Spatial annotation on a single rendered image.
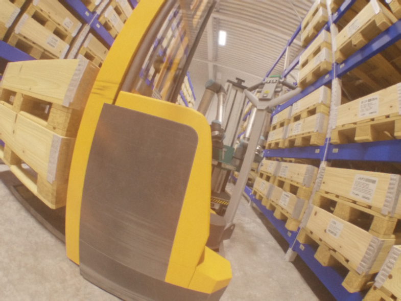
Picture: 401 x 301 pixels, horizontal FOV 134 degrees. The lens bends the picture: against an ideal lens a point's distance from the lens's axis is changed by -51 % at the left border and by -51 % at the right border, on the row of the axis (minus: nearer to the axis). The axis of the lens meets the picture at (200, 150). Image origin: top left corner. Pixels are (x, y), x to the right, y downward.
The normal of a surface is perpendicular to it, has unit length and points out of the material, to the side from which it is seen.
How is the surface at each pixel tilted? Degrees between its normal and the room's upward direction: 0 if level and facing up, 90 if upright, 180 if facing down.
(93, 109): 90
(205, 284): 90
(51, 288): 0
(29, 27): 90
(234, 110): 90
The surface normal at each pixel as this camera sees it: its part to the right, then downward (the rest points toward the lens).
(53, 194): 0.63, 0.20
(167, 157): -0.06, -0.02
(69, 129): 0.95, 0.29
